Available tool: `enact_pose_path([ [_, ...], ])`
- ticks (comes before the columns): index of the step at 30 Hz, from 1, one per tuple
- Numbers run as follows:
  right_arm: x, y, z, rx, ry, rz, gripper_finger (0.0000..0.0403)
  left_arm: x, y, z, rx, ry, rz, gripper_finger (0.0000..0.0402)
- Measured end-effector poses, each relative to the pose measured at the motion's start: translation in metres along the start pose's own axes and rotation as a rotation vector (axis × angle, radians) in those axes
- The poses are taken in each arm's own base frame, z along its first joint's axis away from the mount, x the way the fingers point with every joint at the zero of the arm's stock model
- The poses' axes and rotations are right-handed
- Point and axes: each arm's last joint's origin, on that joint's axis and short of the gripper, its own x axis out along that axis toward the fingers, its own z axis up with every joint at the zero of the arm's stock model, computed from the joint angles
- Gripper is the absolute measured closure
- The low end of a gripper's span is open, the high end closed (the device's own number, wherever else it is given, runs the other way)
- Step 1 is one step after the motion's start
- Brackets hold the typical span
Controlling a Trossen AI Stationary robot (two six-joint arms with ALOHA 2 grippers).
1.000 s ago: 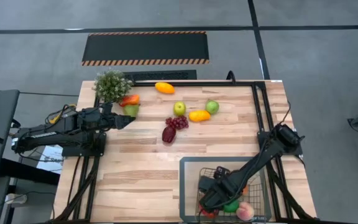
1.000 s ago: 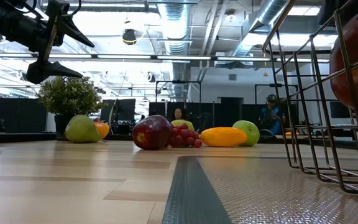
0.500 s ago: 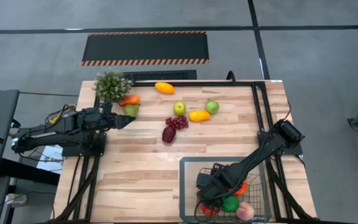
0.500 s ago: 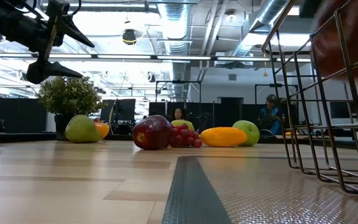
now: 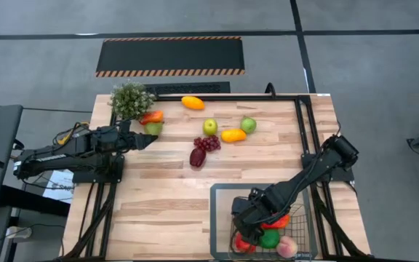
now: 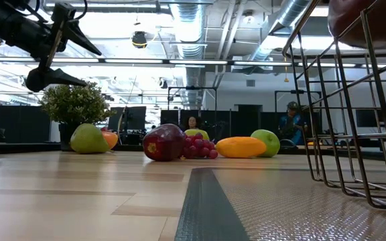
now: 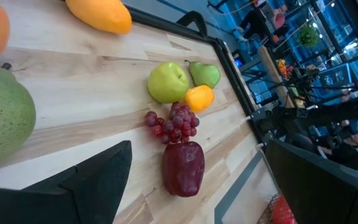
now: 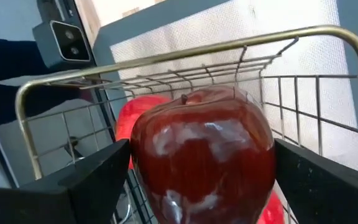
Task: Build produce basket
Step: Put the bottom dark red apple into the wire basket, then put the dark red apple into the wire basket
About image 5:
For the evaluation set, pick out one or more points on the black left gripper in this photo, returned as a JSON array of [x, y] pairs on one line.
[[127, 141]]

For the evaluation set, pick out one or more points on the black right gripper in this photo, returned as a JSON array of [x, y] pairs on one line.
[[255, 218]]

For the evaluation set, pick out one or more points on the bright red fruit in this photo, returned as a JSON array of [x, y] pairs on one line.
[[244, 247]]

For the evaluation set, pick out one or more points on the green avocado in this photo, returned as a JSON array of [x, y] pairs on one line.
[[270, 239]]

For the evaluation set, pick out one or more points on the red orange mango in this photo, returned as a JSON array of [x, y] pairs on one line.
[[152, 117]]

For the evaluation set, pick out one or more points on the red yellow mango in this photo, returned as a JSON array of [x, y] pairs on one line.
[[281, 222]]

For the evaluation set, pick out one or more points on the pale pink peach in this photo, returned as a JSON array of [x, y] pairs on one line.
[[287, 247]]

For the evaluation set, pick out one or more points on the dark red fruit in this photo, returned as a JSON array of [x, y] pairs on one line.
[[197, 157]]

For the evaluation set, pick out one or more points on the yellow orange mango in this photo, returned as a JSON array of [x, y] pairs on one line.
[[233, 135], [193, 103]]

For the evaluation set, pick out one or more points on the red grape bunch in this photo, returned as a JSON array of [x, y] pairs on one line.
[[207, 143]]

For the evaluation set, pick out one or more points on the green apple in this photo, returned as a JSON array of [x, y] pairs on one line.
[[248, 125], [210, 127]]

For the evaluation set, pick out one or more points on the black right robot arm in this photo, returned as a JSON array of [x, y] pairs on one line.
[[304, 182]]

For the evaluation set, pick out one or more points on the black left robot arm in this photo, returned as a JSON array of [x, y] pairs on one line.
[[49, 160]]

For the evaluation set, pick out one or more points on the green pear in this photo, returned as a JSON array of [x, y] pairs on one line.
[[153, 128]]

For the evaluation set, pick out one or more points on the green potted plant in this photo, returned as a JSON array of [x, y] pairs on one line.
[[131, 100]]

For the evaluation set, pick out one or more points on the grey bordered table mat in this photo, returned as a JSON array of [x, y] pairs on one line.
[[212, 218]]

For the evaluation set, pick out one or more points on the black ribbed floor mat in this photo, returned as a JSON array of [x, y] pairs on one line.
[[187, 87]]

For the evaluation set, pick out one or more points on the black hazard striped floor mat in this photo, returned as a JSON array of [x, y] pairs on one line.
[[169, 56]]

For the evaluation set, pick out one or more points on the white printed paper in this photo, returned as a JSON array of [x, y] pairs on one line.
[[61, 189]]

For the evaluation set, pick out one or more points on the white power adapter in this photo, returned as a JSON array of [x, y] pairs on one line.
[[18, 232]]

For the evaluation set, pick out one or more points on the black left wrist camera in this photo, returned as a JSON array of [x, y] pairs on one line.
[[124, 126]]

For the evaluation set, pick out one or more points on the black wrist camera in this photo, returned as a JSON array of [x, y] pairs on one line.
[[239, 206], [124, 126]]

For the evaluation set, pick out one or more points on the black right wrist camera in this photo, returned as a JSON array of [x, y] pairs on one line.
[[239, 206]]

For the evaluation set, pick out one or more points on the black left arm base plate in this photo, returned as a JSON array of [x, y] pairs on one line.
[[115, 175]]

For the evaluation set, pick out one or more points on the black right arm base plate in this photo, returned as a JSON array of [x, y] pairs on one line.
[[306, 160]]

